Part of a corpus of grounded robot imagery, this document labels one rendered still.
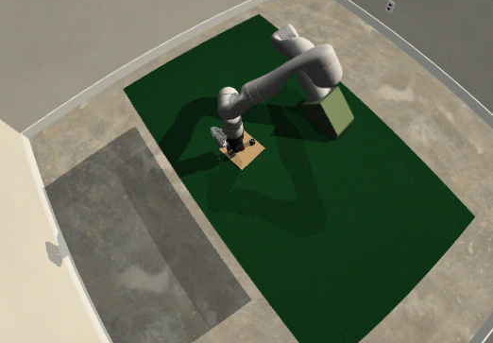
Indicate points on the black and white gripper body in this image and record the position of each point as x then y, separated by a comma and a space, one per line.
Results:
233, 138

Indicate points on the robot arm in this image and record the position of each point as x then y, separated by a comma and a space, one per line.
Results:
319, 61

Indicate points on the cream square mat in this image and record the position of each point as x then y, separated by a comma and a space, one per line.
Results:
245, 157

